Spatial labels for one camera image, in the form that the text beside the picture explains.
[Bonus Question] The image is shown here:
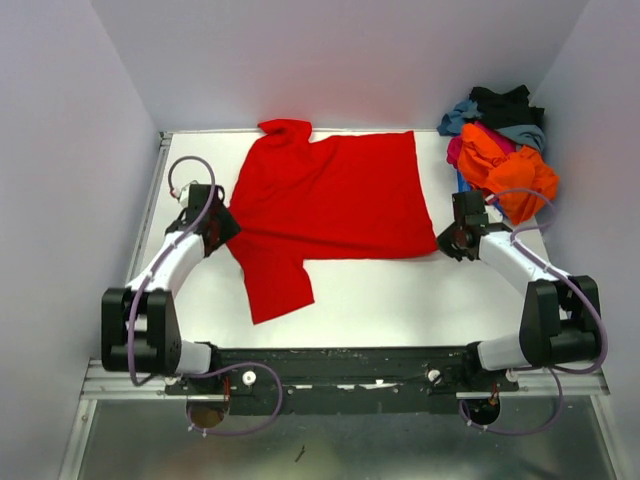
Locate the left aluminium side rail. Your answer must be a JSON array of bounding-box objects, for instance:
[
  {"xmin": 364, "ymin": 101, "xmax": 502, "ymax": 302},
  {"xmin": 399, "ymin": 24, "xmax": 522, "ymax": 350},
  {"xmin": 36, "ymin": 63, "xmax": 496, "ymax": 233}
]
[{"xmin": 123, "ymin": 131, "xmax": 173, "ymax": 284}]

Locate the blue grey t shirt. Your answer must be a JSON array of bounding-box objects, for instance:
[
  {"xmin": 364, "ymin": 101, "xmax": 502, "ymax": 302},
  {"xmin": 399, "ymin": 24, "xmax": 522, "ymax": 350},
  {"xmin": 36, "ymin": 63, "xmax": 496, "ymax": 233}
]
[{"xmin": 436, "ymin": 100, "xmax": 546, "ymax": 153}]

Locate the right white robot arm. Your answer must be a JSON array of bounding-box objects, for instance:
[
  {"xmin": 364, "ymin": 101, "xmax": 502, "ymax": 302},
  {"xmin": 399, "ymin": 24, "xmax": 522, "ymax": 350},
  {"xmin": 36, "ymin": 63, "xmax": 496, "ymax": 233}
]
[{"xmin": 437, "ymin": 190, "xmax": 608, "ymax": 392}]

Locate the red t shirt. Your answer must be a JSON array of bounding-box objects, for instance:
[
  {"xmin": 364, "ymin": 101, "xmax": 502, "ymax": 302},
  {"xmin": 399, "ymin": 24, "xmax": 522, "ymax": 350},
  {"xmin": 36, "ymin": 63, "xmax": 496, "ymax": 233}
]
[{"xmin": 228, "ymin": 119, "xmax": 438, "ymax": 324}]

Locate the black t shirt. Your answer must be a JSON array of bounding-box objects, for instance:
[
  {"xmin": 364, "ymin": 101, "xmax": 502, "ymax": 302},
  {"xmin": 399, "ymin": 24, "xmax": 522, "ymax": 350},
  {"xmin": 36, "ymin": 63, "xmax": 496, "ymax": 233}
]
[{"xmin": 469, "ymin": 85, "xmax": 545, "ymax": 130}]

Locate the orange t shirt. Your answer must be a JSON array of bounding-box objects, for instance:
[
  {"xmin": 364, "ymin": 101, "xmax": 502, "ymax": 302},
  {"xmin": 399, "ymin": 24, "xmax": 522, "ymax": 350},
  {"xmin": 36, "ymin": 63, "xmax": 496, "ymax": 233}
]
[{"xmin": 456, "ymin": 124, "xmax": 559, "ymax": 225}]

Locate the pink t shirt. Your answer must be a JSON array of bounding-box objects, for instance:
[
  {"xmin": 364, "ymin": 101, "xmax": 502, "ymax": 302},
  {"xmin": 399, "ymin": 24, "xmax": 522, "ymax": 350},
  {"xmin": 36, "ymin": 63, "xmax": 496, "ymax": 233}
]
[{"xmin": 446, "ymin": 132, "xmax": 517, "ymax": 169}]

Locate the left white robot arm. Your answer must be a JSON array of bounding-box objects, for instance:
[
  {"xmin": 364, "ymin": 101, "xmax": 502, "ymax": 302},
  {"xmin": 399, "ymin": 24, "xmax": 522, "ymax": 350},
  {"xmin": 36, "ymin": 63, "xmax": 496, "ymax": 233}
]
[{"xmin": 101, "ymin": 183, "xmax": 241, "ymax": 395}]

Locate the wrist white camera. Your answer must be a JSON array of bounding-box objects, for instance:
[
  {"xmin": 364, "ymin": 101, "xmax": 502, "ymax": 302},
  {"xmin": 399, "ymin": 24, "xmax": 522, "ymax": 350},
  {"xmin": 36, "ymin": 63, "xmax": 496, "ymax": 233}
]
[
  {"xmin": 170, "ymin": 183, "xmax": 192, "ymax": 207},
  {"xmin": 485, "ymin": 196, "xmax": 505, "ymax": 223}
]

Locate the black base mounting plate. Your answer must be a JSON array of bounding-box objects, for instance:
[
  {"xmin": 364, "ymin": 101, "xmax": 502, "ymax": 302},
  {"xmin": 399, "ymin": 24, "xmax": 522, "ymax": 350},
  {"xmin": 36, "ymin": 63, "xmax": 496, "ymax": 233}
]
[{"xmin": 165, "ymin": 347, "xmax": 518, "ymax": 416}]

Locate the blue plastic bin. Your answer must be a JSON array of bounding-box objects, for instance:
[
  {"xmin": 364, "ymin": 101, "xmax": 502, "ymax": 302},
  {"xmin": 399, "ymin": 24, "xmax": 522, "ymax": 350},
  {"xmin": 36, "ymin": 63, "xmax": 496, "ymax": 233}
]
[{"xmin": 456, "ymin": 171, "xmax": 473, "ymax": 193}]

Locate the aluminium frame rail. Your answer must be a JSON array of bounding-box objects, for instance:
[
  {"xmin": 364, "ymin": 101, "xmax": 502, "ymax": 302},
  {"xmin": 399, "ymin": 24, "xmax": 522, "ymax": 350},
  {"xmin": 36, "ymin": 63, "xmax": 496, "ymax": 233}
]
[{"xmin": 81, "ymin": 360, "xmax": 610, "ymax": 401}]

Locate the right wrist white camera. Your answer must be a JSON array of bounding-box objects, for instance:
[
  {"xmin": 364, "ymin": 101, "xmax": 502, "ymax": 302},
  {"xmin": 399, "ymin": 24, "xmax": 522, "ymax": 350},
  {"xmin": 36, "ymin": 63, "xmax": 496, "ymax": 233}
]
[{"xmin": 485, "ymin": 196, "xmax": 505, "ymax": 223}]

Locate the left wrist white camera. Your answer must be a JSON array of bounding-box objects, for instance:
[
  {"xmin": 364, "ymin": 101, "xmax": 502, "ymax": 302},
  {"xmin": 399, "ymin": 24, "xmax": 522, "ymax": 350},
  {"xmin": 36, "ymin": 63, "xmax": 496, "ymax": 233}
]
[{"xmin": 170, "ymin": 183, "xmax": 192, "ymax": 207}]

